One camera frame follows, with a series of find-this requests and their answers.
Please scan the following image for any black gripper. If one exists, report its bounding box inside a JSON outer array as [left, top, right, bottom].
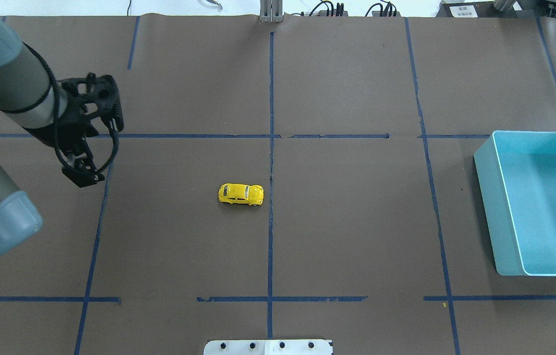
[[43, 103, 105, 188]]

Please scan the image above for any yellow beetle toy car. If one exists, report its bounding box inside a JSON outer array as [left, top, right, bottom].
[[218, 183, 264, 206]]

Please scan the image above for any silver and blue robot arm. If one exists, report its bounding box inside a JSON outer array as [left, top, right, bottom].
[[0, 17, 123, 258]]

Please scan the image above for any brown paper table cover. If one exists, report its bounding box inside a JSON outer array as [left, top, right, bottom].
[[0, 14, 556, 355]]

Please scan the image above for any teal plastic bin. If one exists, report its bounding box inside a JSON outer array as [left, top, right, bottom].
[[474, 130, 556, 277]]

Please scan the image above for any aluminium frame post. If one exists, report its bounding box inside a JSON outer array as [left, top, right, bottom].
[[259, 0, 284, 23]]

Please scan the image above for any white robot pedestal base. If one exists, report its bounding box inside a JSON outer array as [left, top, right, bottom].
[[203, 339, 334, 355]]

